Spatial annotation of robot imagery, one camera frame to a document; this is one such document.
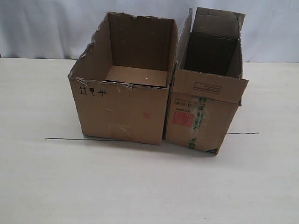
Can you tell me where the narrow cardboard box red print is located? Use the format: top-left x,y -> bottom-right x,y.
164,7 -> 248,155

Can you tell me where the white backdrop cloth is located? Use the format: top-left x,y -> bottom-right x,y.
0,0 -> 299,63

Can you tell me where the large torn open cardboard box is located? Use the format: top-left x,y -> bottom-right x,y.
68,12 -> 178,145

